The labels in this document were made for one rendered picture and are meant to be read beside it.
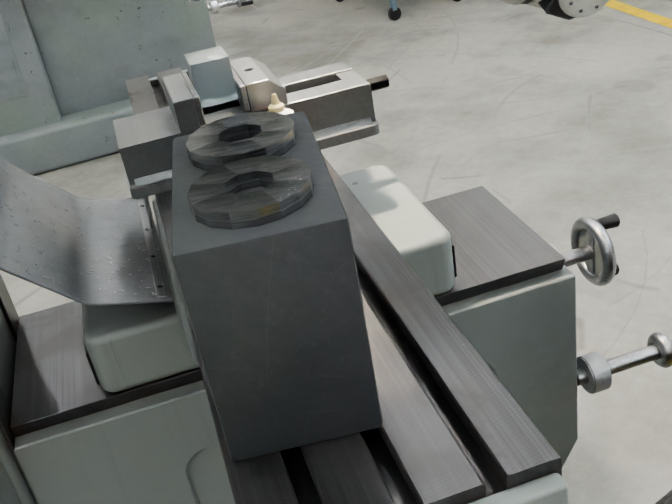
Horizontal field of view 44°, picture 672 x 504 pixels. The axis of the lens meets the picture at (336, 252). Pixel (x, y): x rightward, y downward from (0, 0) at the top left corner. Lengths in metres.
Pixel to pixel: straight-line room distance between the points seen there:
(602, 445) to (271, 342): 1.49
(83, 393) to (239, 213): 0.62
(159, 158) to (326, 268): 0.58
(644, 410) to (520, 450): 1.49
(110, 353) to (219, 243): 0.54
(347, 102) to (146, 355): 0.43
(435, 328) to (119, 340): 0.46
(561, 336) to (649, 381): 0.94
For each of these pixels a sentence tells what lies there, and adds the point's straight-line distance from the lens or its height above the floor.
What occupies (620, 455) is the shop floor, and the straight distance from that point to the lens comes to 2.01.
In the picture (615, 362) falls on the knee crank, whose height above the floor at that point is 0.55.
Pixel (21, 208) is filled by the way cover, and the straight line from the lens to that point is 1.17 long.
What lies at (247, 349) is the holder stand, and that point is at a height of 1.06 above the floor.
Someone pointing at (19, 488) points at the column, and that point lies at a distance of 1.17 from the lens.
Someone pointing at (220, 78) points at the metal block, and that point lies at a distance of 1.13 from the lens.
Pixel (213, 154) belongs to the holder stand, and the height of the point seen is 1.16.
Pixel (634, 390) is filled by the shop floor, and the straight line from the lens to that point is 2.17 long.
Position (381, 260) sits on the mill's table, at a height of 0.96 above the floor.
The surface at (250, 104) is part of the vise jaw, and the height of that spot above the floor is 1.04.
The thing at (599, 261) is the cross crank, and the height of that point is 0.65.
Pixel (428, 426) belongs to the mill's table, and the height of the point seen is 0.96.
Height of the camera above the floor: 1.40
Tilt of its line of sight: 30 degrees down
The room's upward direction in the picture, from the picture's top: 10 degrees counter-clockwise
